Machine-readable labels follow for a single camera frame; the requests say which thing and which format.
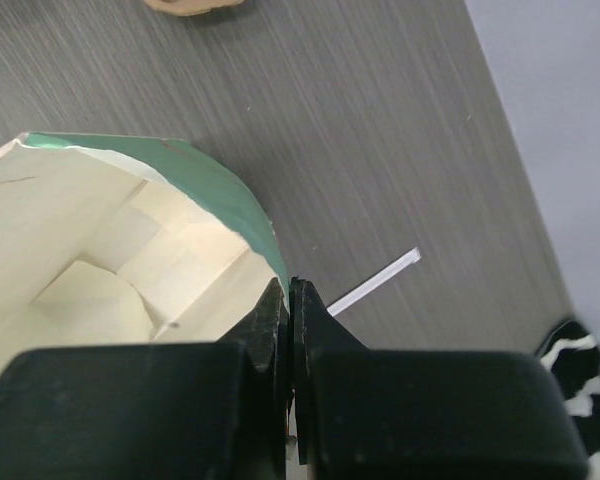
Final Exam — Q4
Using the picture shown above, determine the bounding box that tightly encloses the green paper gift bag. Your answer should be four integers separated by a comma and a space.
0, 132, 289, 374

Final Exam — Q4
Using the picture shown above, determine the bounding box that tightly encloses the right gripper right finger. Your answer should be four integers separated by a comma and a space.
290, 279, 589, 479

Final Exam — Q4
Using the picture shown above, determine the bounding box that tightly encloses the brown cardboard cup carrier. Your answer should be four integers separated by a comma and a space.
144, 0, 243, 17

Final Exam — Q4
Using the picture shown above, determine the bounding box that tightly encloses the white wrapped straw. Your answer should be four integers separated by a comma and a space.
327, 248, 421, 317

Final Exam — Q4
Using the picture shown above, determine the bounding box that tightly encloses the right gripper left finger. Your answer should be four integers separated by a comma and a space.
0, 280, 288, 479

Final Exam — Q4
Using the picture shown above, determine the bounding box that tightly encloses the zebra print blanket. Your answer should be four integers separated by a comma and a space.
536, 317, 600, 479

